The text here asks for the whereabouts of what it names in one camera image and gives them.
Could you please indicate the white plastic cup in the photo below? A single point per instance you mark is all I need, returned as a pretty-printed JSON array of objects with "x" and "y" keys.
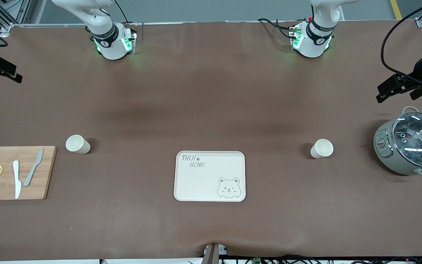
[
  {"x": 75, "y": 143},
  {"x": 322, "y": 148}
]

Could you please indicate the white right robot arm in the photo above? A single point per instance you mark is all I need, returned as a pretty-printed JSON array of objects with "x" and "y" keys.
[{"x": 104, "y": 33}]

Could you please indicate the glass pot lid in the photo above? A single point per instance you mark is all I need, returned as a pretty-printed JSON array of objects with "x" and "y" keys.
[{"x": 412, "y": 146}]

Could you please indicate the white plastic knife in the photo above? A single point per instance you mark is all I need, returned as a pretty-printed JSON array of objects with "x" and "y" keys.
[{"x": 16, "y": 172}]

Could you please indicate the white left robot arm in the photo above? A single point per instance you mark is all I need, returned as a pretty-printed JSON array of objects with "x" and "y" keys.
[{"x": 315, "y": 36}]

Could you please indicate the grey plastic knife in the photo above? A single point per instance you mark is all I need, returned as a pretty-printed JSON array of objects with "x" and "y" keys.
[{"x": 29, "y": 178}]

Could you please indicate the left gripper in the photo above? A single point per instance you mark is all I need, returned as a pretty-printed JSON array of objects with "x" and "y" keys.
[{"x": 420, "y": 69}]

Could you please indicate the cream bear print tray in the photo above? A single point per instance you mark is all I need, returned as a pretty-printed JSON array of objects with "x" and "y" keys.
[{"x": 203, "y": 183}]

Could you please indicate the green electric cooking pot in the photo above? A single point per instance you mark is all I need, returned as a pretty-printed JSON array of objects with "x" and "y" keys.
[{"x": 387, "y": 157}]

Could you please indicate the brown table mat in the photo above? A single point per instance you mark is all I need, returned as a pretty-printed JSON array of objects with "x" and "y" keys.
[{"x": 211, "y": 91}]

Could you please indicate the table edge clamp bracket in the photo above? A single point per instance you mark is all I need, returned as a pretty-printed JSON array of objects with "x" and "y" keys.
[{"x": 213, "y": 253}]

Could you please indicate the wooden cutting board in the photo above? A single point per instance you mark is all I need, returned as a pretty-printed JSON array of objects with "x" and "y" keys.
[{"x": 6, "y": 154}]

